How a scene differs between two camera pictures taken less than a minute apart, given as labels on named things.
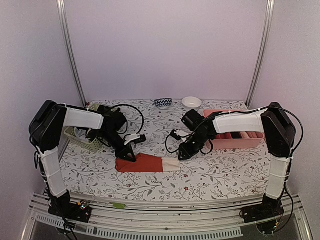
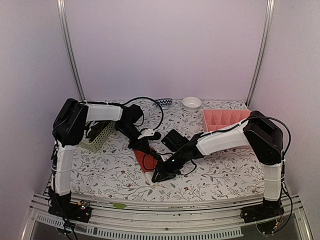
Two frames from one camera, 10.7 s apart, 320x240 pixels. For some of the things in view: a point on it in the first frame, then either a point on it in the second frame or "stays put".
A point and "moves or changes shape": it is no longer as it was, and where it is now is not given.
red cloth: [145, 163] moves or changes shape
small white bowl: [191, 102] stays put
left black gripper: [123, 154] → [140, 144]
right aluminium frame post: [267, 21] stays put
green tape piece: [118, 205] stays put
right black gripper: [187, 151] → [164, 173]
